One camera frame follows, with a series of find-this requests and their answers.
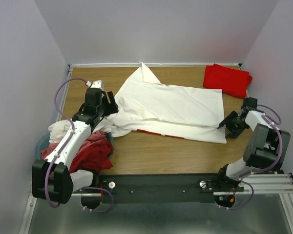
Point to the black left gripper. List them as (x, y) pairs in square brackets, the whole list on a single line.
[(112, 107)]

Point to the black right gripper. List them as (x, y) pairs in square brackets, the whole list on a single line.
[(234, 133)]

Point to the white printed t-shirt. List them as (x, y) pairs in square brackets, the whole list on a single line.
[(147, 105)]

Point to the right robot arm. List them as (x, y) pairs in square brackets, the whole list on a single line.
[(266, 148)]

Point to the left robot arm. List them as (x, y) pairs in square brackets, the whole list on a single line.
[(51, 178)]

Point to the pink t-shirt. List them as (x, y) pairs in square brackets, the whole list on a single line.
[(95, 141)]

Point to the folded bright red t-shirt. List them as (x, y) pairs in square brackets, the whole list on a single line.
[(232, 82)]

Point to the dark red t-shirt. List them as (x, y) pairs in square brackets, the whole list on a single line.
[(93, 157)]

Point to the teal plastic bin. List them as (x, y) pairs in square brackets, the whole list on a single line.
[(44, 142)]

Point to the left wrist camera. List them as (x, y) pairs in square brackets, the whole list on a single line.
[(99, 84)]

